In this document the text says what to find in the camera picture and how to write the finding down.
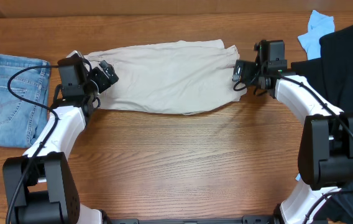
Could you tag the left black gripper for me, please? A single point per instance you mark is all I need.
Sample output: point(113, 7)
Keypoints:
point(108, 70)

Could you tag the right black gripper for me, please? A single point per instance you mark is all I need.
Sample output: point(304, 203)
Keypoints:
point(245, 70)

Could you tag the beige khaki shorts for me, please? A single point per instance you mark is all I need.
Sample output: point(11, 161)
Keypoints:
point(170, 78)

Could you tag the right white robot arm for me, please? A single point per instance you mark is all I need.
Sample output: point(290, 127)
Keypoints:
point(325, 158)

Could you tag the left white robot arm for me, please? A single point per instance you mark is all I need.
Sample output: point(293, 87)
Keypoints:
point(39, 184)

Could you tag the light blue cloth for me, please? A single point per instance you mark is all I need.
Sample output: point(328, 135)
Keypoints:
point(318, 26)

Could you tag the black garment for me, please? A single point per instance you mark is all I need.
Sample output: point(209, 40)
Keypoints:
point(331, 76)

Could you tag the folded blue denim jeans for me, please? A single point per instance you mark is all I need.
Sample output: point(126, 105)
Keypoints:
point(20, 122)

